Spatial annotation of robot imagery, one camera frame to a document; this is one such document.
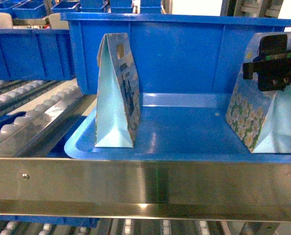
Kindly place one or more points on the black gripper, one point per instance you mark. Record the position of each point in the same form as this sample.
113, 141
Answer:
273, 64

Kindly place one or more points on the flower gift bag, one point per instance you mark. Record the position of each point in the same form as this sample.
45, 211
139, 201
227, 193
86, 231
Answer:
261, 120
118, 110

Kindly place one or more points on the large blue crate behind tray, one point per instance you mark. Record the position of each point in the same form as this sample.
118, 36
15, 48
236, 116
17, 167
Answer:
180, 54

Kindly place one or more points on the blue plastic tray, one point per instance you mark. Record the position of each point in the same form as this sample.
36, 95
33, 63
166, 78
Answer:
174, 127

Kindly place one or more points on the white roller track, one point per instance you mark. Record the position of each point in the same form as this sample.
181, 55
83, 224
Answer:
16, 136

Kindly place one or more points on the blue crate at left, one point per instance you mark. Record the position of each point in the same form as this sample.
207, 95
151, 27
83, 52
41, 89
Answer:
36, 54

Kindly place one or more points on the steel front rack rail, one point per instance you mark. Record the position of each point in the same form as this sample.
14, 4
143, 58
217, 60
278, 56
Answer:
145, 189

